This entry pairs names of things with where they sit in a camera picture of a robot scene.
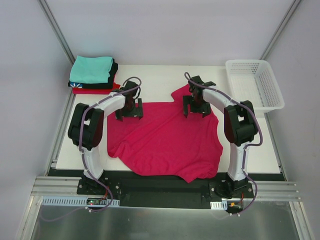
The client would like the pink t shirt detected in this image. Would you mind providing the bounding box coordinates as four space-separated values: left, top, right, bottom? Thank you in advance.
107 85 223 183

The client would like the white plastic laundry basket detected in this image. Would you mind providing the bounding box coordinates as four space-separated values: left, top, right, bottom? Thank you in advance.
225 59 285 115

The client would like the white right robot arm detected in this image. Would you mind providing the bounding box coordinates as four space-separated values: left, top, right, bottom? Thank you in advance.
183 72 263 199

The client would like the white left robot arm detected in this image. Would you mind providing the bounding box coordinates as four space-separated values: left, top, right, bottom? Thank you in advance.
67 77 144 195

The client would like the black folded t shirt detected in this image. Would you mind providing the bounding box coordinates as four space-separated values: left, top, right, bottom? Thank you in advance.
67 57 119 89

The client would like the red folded t shirt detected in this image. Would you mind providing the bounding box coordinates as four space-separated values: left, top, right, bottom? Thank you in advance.
72 83 121 95

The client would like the teal folded t shirt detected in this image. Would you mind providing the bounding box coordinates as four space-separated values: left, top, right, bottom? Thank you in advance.
69 55 113 84

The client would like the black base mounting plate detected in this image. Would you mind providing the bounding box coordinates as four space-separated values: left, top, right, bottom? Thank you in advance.
76 169 260 208

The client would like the right white cable duct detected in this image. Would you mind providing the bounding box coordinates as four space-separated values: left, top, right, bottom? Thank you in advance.
210 200 228 211

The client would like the white cable duct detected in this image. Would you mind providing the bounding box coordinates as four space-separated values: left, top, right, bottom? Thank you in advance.
42 196 120 208
210 200 228 211

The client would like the aluminium frame rail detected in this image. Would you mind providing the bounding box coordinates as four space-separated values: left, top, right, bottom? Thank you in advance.
31 176 302 202

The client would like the right aluminium corner post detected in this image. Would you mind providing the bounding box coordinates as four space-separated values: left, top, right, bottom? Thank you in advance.
259 0 304 61

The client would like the aluminium corner post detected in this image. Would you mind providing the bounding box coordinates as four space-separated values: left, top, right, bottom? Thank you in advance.
259 0 304 61
37 0 76 65

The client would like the left white cable duct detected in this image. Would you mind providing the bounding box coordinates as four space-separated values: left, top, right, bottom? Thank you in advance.
42 196 120 208

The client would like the left aluminium corner post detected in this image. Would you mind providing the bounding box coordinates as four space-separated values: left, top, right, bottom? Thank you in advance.
37 0 76 65

